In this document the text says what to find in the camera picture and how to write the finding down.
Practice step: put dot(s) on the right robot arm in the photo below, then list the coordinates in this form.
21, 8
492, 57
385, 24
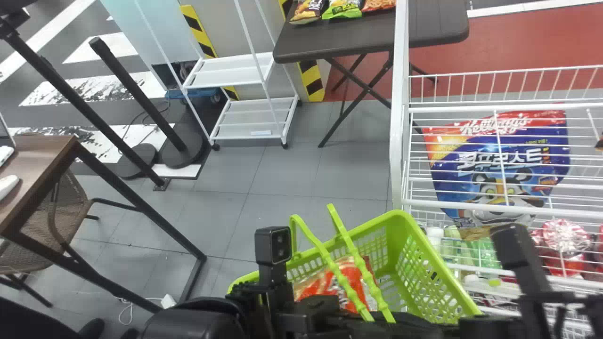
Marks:
532, 325

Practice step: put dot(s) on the green bottle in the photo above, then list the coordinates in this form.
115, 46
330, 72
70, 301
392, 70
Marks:
454, 245
485, 254

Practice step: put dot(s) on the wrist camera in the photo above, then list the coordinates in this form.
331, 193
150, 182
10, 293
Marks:
273, 245
516, 249

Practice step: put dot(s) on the beige mesh chair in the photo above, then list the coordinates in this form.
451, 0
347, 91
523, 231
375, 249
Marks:
61, 212

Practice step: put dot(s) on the red snack packet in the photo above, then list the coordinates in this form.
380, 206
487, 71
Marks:
325, 285

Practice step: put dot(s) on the blue dolly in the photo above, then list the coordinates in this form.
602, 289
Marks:
193, 93

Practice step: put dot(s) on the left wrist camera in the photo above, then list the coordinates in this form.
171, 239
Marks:
273, 245

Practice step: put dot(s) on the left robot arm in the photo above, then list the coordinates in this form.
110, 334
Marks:
193, 322

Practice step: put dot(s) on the black post with round foot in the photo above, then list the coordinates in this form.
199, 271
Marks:
141, 99
70, 94

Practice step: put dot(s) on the green snack packet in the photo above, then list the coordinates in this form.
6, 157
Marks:
341, 8

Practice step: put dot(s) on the brown side table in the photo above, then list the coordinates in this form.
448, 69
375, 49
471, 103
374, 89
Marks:
37, 165

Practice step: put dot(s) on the blue cereal bag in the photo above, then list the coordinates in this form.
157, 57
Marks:
518, 165

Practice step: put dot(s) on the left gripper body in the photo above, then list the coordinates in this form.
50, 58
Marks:
315, 320

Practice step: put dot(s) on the yellow black striped post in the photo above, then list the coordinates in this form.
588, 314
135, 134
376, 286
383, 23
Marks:
202, 37
312, 80

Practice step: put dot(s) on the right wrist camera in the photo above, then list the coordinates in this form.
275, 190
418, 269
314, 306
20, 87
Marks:
516, 249

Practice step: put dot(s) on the dark side table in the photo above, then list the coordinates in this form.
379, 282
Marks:
367, 33

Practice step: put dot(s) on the orange snack packet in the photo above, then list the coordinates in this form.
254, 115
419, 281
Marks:
377, 4

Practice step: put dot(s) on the white shelf trolley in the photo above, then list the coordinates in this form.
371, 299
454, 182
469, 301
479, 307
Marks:
235, 70

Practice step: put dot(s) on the green basket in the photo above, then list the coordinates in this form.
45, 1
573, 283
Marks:
419, 278

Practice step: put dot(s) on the brown snack packet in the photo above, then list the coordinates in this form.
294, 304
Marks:
306, 10

